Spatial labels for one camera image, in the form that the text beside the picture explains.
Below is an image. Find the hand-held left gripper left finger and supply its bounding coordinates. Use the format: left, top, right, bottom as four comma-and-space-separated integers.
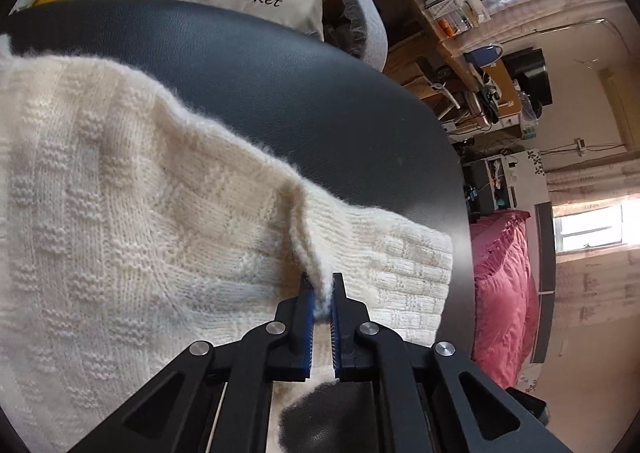
66, 272, 317, 453

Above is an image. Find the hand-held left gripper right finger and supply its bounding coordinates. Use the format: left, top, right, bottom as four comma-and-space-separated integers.
330, 272, 575, 453

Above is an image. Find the cream knitted sweater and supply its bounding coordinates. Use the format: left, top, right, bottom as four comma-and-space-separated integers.
0, 33, 455, 453

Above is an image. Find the pink quilt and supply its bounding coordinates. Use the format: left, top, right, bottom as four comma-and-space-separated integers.
469, 210, 541, 390

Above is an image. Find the white floral cabinet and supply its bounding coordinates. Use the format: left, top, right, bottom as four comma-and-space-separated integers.
462, 148, 551, 221

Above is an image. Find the wooden desk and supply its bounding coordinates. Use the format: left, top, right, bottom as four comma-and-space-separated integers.
372, 0, 526, 134

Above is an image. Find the blue bag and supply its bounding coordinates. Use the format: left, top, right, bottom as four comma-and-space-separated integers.
462, 44, 505, 68

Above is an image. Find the black computer monitor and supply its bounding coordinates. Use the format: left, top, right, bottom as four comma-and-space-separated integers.
502, 48, 553, 108

